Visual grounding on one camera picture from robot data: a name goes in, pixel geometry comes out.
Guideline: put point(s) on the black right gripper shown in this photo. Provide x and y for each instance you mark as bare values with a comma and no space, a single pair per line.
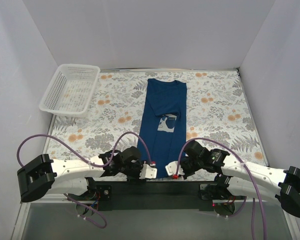
184,170

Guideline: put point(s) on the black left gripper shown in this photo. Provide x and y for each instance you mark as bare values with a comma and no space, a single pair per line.
136,170

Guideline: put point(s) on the blue t shirt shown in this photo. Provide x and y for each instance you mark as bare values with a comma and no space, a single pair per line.
164,122

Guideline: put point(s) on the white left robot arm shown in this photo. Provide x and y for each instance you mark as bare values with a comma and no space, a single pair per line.
44,175

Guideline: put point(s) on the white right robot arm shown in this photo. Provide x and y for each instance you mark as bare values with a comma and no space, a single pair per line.
242,178

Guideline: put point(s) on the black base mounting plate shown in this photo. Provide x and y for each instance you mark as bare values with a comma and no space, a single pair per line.
155,195

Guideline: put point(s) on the floral table cloth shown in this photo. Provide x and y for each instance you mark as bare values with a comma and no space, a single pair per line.
217,113

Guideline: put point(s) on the white plastic basket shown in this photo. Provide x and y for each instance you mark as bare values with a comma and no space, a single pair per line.
70,90

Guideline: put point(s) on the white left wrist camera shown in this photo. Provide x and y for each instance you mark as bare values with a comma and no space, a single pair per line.
148,171

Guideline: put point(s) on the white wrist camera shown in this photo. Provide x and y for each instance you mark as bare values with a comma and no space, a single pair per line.
148,171
173,172

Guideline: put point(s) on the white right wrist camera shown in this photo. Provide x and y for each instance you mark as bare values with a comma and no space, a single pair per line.
173,172

